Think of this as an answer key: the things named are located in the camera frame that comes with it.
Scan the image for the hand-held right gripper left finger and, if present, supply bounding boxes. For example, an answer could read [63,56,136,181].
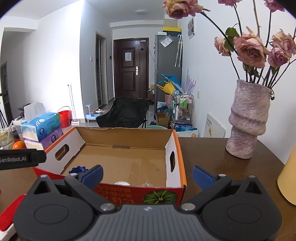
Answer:
[25,164,117,212]

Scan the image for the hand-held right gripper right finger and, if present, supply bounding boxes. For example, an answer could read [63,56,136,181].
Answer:
[180,165,271,212]

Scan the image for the red and white cardboard box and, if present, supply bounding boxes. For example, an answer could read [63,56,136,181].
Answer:
[32,126,187,208]

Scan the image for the blue ribbed bottle cap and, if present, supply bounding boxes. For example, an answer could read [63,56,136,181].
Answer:
[69,166,89,177]

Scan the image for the drinking glass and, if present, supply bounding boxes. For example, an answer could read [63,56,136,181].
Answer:
[0,126,15,150]

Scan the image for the purple tissue pack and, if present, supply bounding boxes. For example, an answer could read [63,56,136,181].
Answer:
[24,127,63,151]

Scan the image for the blue tissue pack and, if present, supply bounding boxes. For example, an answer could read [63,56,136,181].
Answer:
[21,102,61,142]

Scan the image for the blue and white bag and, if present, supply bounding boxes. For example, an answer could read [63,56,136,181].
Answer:
[174,124,199,138]

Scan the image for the white flat panel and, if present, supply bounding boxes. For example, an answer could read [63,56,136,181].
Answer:
[203,113,226,138]

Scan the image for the red and white flat case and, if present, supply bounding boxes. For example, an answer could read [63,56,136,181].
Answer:
[0,194,26,241]

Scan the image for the white mop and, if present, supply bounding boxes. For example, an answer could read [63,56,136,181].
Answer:
[68,84,81,126]

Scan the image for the blue and white pet feeder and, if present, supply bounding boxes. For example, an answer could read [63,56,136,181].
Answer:
[85,105,109,122]

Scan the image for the red bucket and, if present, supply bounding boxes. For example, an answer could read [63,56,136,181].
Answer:
[57,107,71,128]

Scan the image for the small brown cardboard box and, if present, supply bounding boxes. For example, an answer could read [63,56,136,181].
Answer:
[156,112,170,128]

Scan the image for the metal storage cart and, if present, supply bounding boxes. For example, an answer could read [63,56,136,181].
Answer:
[172,90,194,128]

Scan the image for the black folding chair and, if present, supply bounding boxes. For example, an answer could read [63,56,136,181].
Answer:
[95,97,149,128]

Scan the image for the mottled pink ceramic vase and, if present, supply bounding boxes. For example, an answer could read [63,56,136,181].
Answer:
[226,79,275,159]

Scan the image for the pale yellow cylindrical container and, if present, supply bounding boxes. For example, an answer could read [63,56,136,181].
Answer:
[277,152,296,205]

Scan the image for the pale purple plastic hangers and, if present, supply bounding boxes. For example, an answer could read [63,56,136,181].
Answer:
[186,68,197,93]

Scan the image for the dark brown entrance door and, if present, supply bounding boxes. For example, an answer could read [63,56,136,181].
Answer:
[113,38,149,99]

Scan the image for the grey refrigerator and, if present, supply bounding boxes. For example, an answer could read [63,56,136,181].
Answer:
[154,34,183,121]

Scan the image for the clear folded umbrella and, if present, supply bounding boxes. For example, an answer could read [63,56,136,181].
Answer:
[174,35,183,68]

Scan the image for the bunch of dried pink roses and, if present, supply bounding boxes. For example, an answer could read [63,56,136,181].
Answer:
[162,0,296,90]

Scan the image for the clear plastic bag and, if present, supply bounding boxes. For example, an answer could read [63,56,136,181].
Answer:
[159,36,173,48]

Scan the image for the dark interior door frame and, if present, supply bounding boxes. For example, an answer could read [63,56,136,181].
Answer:
[95,31,109,107]

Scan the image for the wall calendar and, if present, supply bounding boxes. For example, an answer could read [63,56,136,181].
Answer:
[188,17,196,39]

